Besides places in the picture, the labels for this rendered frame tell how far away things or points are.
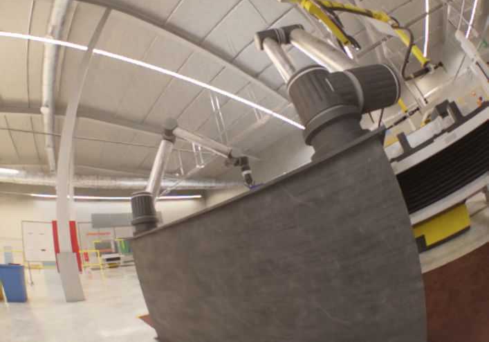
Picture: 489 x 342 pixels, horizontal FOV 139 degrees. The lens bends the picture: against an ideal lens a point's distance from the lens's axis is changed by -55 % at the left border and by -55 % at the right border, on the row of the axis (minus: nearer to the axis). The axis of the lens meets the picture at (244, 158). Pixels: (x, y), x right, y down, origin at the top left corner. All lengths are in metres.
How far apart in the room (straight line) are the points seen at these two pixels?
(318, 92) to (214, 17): 10.08
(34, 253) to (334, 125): 7.50
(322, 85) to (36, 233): 7.52
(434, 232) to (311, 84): 1.66
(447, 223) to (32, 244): 8.47
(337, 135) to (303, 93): 0.20
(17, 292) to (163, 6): 10.71
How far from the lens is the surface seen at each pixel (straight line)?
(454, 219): 2.03
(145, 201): 1.67
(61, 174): 4.65
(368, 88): 0.82
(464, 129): 1.57
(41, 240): 7.43
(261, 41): 1.48
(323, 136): 0.67
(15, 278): 4.59
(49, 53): 9.21
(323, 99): 0.71
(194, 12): 10.46
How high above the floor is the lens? 0.77
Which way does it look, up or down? 20 degrees up
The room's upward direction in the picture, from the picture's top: 17 degrees counter-clockwise
